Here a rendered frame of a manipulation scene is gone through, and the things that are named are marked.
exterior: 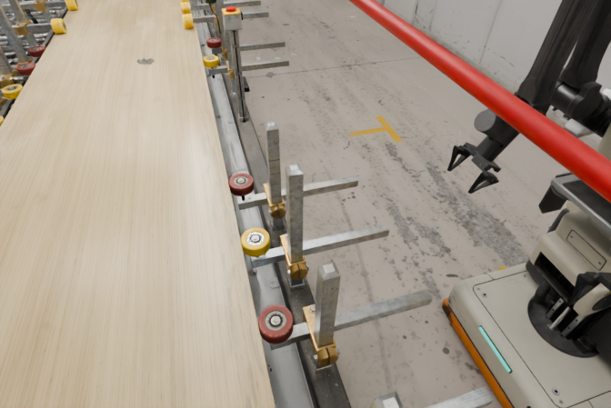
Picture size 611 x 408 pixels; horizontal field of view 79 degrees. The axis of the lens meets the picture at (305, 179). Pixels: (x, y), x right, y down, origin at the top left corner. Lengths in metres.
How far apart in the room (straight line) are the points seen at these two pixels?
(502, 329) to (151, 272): 1.35
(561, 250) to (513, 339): 0.52
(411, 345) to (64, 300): 1.44
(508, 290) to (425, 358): 0.48
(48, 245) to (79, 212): 0.13
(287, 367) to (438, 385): 0.90
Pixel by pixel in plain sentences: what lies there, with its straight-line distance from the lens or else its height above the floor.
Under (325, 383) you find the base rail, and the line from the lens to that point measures 1.07.
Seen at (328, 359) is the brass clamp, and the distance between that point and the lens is 0.97.
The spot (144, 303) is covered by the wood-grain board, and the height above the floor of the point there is 0.90.
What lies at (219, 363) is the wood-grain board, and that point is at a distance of 0.89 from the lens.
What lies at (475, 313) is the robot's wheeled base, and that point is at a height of 0.27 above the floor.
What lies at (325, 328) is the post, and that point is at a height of 0.92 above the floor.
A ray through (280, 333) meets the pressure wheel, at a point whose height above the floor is 0.91.
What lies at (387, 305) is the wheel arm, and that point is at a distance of 1.03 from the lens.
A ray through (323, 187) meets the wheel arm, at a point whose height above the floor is 0.82.
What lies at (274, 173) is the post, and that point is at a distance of 1.15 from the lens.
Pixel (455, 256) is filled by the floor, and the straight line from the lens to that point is 2.31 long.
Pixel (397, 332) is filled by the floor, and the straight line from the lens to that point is 1.96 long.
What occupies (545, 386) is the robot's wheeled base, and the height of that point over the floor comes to 0.28.
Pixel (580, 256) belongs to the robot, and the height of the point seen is 0.81.
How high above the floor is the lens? 1.70
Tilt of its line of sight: 41 degrees down
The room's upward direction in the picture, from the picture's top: 1 degrees clockwise
